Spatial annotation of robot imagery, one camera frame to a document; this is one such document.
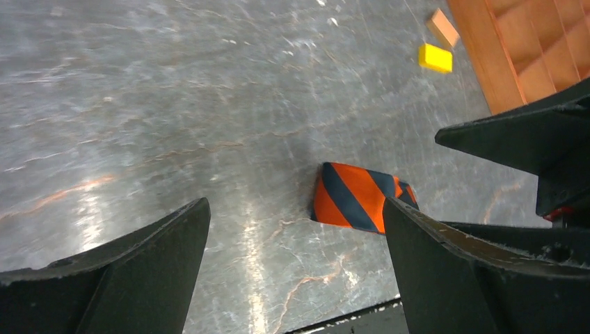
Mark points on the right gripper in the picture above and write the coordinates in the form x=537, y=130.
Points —
x=532, y=138

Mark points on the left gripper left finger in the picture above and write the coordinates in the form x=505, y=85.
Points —
x=142, y=282

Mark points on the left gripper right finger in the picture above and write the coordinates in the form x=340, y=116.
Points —
x=453, y=282

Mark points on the orange navy striped tie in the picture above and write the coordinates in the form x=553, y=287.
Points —
x=353, y=197

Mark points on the wooden compartment tray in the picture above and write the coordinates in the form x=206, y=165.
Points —
x=524, y=51

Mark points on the yellow block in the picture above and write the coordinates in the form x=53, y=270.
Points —
x=435, y=58

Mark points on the brown wooden block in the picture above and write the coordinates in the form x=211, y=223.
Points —
x=443, y=29

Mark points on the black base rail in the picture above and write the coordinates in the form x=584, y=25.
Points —
x=385, y=317

